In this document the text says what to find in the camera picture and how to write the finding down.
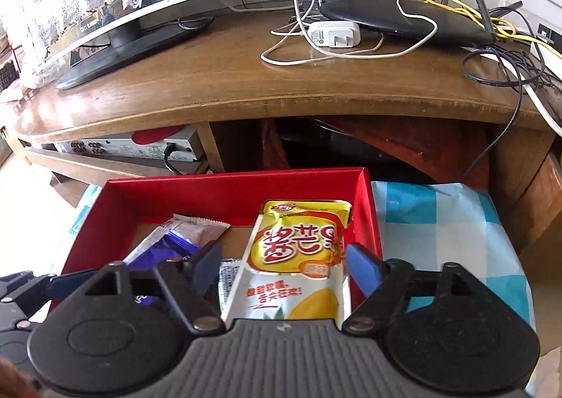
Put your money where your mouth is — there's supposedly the grey snack packet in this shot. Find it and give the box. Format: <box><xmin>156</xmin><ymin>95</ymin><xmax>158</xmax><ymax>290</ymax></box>
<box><xmin>160</xmin><ymin>214</ymin><xmax>231</xmax><ymax>250</ymax></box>

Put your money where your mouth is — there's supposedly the black cable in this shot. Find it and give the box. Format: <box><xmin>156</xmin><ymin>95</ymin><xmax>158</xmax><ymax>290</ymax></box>
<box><xmin>459</xmin><ymin>3</ymin><xmax>562</xmax><ymax>181</ymax></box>
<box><xmin>164</xmin><ymin>141</ymin><xmax>212</xmax><ymax>176</ymax></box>

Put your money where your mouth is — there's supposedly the silver receiver unit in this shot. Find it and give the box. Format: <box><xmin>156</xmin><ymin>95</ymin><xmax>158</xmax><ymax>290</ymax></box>
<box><xmin>31</xmin><ymin>126</ymin><xmax>210</xmax><ymax>176</ymax></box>

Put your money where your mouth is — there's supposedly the white wafer roll packet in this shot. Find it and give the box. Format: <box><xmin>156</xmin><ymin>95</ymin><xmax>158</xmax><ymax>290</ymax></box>
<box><xmin>218</xmin><ymin>260</ymin><xmax>245</xmax><ymax>322</ymax></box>

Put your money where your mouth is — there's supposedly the red cardboard box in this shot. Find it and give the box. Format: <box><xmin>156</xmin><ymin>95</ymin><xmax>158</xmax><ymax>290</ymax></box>
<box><xmin>48</xmin><ymin>167</ymin><xmax>385</xmax><ymax>322</ymax></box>

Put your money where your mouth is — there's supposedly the white power adapter with cable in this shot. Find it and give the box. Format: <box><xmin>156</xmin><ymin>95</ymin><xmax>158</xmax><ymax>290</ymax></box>
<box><xmin>261</xmin><ymin>0</ymin><xmax>436</xmax><ymax>68</ymax></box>

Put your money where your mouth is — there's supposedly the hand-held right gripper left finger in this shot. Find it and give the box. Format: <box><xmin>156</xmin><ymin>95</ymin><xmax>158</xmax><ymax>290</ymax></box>
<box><xmin>84</xmin><ymin>241</ymin><xmax>223</xmax><ymax>333</ymax></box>

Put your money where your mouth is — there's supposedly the wooden media stand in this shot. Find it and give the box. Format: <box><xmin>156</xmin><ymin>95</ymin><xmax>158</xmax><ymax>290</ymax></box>
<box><xmin>0</xmin><ymin>7</ymin><xmax>562</xmax><ymax>259</ymax></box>

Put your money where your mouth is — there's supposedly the blue white checked tablecloth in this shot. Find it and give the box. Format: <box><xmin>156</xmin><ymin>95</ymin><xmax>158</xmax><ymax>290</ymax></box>
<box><xmin>68</xmin><ymin>181</ymin><xmax>537</xmax><ymax>398</ymax></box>

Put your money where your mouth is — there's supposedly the purple wafer biscuit packet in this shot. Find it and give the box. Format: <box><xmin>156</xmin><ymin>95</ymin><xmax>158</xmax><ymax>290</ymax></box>
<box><xmin>124</xmin><ymin>224</ymin><xmax>200</xmax><ymax>308</ymax></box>

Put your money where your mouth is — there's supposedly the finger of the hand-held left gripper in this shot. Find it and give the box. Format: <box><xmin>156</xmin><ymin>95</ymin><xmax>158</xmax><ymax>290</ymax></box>
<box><xmin>0</xmin><ymin>270</ymin><xmax>104</xmax><ymax>300</ymax></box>
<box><xmin>0</xmin><ymin>293</ymin><xmax>52</xmax><ymax>331</ymax></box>

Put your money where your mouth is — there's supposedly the yellow cable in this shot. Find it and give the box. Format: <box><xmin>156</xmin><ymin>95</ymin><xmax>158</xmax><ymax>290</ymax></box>
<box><xmin>375</xmin><ymin>0</ymin><xmax>528</xmax><ymax>41</ymax></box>

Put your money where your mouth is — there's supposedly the thick white cable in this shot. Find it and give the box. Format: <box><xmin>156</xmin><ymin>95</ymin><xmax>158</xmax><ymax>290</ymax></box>
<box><xmin>474</xmin><ymin>46</ymin><xmax>562</xmax><ymax>136</ymax></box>

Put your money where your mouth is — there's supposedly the white power strip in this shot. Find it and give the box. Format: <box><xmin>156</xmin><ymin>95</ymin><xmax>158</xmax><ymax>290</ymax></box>
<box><xmin>529</xmin><ymin>39</ymin><xmax>562</xmax><ymax>74</ymax></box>

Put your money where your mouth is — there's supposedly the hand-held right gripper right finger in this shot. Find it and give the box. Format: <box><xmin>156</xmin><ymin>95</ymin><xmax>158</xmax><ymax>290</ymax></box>
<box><xmin>342</xmin><ymin>242</ymin><xmax>482</xmax><ymax>333</ymax></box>

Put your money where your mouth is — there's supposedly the yellow mango snack packet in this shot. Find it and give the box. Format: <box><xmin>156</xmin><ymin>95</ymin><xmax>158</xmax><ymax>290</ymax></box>
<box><xmin>222</xmin><ymin>200</ymin><xmax>354</xmax><ymax>322</ymax></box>

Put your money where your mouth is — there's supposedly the dark red round lid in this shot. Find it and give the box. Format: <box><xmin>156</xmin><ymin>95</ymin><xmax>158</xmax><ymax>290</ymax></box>
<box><xmin>132</xmin><ymin>126</ymin><xmax>190</xmax><ymax>146</ymax></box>

